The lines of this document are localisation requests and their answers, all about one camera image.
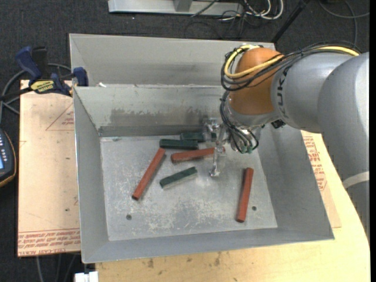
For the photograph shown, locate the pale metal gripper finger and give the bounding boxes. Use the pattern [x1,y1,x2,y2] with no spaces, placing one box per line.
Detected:
[216,150,226,177]
[209,151,219,178]

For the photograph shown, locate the dark green flat block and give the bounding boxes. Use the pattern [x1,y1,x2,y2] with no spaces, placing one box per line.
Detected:
[159,139,199,150]
[159,166,198,189]
[179,132,207,143]

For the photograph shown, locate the red-brown flat block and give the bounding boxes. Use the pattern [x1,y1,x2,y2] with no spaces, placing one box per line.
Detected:
[170,147,217,164]
[235,167,254,223]
[132,147,167,201]

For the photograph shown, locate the grey metal bin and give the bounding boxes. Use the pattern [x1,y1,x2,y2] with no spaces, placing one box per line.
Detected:
[69,33,335,264]

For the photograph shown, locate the brown cardboard board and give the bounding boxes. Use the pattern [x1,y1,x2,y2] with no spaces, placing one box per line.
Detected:
[17,79,342,257]

